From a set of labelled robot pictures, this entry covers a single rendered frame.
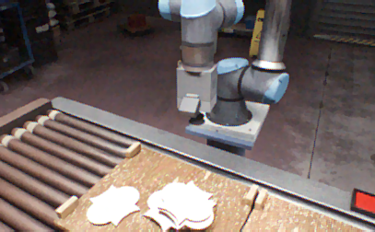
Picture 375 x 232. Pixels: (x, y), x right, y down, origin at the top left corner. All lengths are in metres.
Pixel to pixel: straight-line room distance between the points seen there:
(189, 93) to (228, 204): 0.31
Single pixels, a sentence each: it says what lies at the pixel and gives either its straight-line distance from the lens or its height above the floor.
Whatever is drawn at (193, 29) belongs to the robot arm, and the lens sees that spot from 0.69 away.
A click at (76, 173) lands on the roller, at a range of 1.00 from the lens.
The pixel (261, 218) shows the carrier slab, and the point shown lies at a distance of 0.83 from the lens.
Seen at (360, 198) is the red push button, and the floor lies 0.93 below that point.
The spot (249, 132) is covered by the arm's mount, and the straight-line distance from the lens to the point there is 1.16.
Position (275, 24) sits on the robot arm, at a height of 1.28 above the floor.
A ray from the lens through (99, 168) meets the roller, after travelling 1.00.
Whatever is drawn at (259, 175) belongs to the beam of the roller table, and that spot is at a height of 0.92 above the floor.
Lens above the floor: 1.56
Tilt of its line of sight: 32 degrees down
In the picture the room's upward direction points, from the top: straight up
